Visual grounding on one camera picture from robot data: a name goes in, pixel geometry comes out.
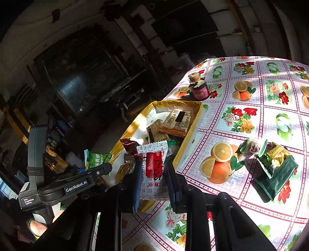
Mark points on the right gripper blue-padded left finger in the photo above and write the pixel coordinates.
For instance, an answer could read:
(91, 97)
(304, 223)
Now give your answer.
(138, 175)

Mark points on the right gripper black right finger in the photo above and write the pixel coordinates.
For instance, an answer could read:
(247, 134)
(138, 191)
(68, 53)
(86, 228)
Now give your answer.
(180, 195)

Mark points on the red white snack packet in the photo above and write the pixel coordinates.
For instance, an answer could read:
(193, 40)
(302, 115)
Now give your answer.
(153, 185)

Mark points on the clear green-edged snack packet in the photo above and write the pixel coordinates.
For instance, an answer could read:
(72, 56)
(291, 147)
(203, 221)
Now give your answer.
(251, 148)

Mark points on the left hand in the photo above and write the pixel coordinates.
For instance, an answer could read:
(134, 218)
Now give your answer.
(38, 228)

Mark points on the dark red foil snack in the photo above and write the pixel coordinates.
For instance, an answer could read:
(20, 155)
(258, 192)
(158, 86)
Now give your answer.
(131, 148)

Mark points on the green wrapped cracker pack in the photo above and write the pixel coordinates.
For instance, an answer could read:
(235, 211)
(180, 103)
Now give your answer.
(155, 135)

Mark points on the green snack bag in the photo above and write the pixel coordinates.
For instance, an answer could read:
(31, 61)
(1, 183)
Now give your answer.
(94, 159)

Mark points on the yellow edged cardboard box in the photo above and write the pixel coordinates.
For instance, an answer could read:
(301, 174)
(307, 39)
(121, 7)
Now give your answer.
(160, 110)

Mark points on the orange cracker package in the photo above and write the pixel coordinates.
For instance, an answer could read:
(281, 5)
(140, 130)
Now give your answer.
(177, 123)

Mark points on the dark green snack packet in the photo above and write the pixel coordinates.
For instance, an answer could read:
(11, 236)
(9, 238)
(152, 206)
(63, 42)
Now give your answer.
(268, 186)

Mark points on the floral fruit print tablecloth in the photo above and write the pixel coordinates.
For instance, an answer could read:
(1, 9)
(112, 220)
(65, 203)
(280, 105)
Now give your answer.
(251, 97)

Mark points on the yellow green snack packet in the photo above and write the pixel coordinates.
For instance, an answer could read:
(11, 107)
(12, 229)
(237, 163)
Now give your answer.
(272, 159)

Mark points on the dark jar with cork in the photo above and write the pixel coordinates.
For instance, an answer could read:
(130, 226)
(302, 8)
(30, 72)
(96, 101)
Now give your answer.
(198, 86)

